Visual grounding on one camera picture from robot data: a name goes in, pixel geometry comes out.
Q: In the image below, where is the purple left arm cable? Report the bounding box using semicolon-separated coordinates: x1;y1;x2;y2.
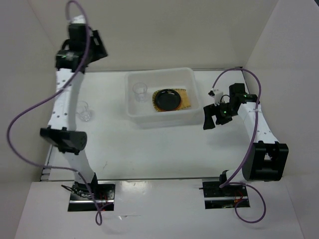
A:
6;0;112;226

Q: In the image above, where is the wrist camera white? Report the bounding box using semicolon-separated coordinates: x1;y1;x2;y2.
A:
67;14;86;24
208;89;224;105

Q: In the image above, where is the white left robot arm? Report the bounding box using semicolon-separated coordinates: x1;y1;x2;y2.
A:
40;23;108;199

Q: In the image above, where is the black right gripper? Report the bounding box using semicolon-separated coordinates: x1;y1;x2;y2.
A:
203;101;238;129

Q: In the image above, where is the right arm metal base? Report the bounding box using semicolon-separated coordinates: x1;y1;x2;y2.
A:
199;178;250;209

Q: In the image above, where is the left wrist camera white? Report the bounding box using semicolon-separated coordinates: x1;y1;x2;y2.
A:
67;14;86;24

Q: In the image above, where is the clear plastic bin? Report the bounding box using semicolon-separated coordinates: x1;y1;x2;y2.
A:
125;68;203;128

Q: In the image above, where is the left arm metal base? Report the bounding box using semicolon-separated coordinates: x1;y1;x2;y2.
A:
62;182;116;212

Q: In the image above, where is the black round plate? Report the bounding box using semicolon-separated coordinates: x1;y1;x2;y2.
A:
155;89;181;111

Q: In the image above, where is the clear plastic cup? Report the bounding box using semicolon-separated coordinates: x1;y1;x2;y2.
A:
132;83;148;103
76;101;92;122

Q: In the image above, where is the woven bamboo tray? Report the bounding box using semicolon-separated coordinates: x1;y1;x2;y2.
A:
152;88;191;112

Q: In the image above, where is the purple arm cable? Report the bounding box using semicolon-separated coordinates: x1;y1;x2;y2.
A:
6;0;112;226
211;68;267;224

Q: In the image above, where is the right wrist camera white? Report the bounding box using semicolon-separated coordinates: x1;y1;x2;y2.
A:
208;89;224;105

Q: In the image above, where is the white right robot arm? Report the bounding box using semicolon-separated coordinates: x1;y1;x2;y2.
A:
203;83;289;196

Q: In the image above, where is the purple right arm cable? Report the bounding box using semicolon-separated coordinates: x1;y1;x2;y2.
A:
211;68;267;224

